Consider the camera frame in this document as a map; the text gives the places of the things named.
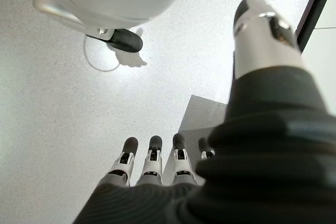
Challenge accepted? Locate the black robot right foot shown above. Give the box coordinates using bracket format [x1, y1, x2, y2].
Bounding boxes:
[85, 28, 144, 53]

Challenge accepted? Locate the dark frame strip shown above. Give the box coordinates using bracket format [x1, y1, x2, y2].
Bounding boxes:
[293, 0, 336, 53]

